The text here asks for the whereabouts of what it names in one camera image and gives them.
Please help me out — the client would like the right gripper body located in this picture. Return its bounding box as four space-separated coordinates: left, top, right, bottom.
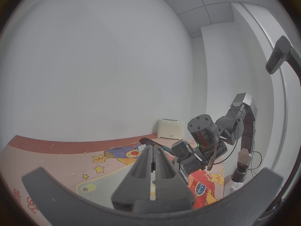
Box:
174 153 207 186

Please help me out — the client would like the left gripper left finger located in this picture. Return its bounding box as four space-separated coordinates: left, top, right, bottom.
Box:
111 145 153 212

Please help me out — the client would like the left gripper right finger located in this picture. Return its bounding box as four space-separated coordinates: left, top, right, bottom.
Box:
153 145 196 212

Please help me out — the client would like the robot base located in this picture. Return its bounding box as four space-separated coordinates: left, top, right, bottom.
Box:
223 174 246 196

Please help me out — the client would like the cream toaster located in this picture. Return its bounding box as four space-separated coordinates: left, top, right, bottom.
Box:
157 118 187 140

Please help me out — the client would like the cutting board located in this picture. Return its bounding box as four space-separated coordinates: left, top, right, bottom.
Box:
76 159 156 209

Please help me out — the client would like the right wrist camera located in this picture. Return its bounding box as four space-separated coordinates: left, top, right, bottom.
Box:
171 140 191 162

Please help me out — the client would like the black cable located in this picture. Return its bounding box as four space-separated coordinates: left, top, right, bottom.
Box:
245 151 263 176

